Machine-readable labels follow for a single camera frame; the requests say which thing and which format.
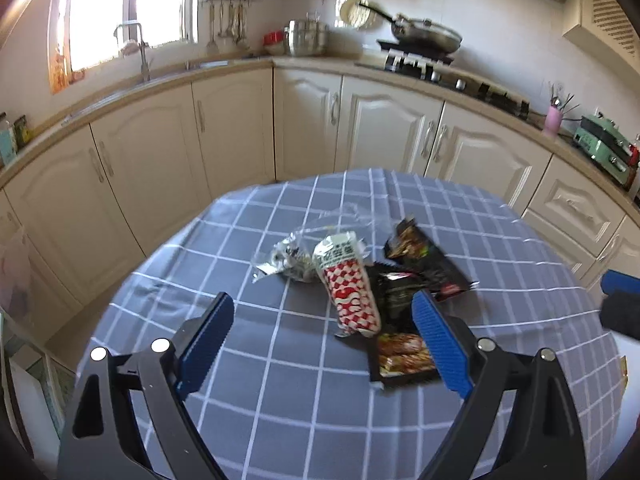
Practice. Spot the steel cooking pot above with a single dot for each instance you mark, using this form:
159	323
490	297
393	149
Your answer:
305	37

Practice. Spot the kitchen window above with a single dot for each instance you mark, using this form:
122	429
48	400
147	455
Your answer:
150	5

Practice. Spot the clear plastic bag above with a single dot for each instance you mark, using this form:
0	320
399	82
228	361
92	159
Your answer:
290	255

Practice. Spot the frying pan with lid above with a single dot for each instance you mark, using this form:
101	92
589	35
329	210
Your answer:
425	35

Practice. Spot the black food picture packet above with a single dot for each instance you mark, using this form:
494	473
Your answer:
400	360

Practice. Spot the pale round plate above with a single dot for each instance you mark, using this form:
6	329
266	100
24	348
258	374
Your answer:
350	10

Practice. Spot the hanging metal spoon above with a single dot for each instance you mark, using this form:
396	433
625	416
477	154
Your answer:
242	30

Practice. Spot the black gas stove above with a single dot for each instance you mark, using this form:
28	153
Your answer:
415	62

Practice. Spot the large cream cabinet drawer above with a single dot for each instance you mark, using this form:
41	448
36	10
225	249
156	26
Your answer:
575	205

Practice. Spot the pink utensil holder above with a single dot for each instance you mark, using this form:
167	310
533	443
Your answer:
552	120

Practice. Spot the red white checked packet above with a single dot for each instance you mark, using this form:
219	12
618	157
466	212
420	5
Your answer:
350	290

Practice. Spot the steel sink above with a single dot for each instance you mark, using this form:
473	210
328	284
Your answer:
210	64

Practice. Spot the steel kitchen faucet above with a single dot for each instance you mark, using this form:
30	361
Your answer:
144	60

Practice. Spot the hanging metal spatula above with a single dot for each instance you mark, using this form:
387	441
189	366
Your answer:
212	40

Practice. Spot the row of cream cabinet doors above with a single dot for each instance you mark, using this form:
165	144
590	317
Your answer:
235	125

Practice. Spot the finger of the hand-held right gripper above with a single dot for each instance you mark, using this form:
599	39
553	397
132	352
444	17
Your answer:
622	281

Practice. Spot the white shelf unit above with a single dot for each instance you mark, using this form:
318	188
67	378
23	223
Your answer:
30	395

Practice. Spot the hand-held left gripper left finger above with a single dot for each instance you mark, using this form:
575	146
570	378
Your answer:
210	340

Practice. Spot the green countertop appliance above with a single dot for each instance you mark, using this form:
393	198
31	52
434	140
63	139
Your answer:
600	142

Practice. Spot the medium cream cabinet drawer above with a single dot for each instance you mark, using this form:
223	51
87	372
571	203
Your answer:
560	247

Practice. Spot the dark small jar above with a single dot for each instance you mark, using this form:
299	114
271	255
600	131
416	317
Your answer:
21	132

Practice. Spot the grey checked tablecloth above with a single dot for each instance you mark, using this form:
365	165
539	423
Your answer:
300	410

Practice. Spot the hanging metal ladle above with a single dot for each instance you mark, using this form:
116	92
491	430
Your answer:
231	25

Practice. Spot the black snack packet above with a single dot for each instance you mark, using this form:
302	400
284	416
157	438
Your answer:
430	265

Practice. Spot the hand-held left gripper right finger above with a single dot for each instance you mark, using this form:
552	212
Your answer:
440	340

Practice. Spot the red bowl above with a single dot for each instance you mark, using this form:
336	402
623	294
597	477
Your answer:
274	39

